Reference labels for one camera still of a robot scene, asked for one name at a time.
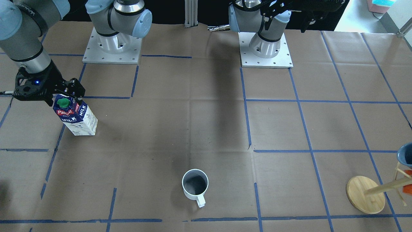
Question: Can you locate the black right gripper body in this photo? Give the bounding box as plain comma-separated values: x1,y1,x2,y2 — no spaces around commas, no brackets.
12,61,86,102

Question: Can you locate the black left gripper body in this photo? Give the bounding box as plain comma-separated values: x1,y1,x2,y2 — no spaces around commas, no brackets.
260,0,345,22

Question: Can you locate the blue white milk carton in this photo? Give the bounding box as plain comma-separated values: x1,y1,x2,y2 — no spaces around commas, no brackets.
53,94,98,136

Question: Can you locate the white mug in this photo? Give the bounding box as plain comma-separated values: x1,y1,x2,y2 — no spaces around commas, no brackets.
182,169,209,208

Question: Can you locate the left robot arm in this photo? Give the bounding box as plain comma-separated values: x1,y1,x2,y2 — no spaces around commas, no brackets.
229,0,345,59

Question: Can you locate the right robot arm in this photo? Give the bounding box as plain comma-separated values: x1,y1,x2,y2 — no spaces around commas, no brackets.
1,0,153,107

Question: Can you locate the wooden mug tree stand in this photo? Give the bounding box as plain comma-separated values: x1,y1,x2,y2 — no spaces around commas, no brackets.
346,162,412,214

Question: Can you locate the orange mug on stand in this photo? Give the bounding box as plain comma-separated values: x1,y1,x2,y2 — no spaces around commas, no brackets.
403,170,412,195

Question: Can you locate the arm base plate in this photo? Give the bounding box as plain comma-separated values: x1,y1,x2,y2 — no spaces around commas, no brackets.
82,28,142,65
238,32,293,69

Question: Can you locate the aluminium frame post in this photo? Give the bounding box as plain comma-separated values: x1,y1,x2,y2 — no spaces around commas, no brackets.
184,0,198,28

